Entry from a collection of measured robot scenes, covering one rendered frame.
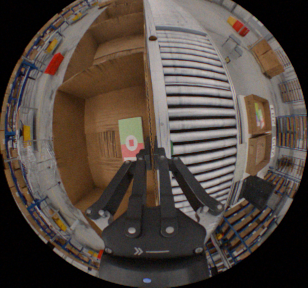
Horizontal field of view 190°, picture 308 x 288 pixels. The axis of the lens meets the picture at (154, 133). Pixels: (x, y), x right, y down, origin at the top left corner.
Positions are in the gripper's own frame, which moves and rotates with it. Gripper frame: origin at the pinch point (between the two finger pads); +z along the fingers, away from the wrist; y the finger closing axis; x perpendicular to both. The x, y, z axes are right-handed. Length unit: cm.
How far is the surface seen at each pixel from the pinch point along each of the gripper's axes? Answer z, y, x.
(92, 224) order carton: -8.6, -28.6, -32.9
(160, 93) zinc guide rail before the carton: 22.3, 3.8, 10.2
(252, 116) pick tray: 27, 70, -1
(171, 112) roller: 33.7, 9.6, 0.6
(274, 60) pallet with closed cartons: 91, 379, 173
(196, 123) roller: 31.5, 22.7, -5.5
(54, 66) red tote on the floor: 150, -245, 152
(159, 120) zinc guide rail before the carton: 18.8, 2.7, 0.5
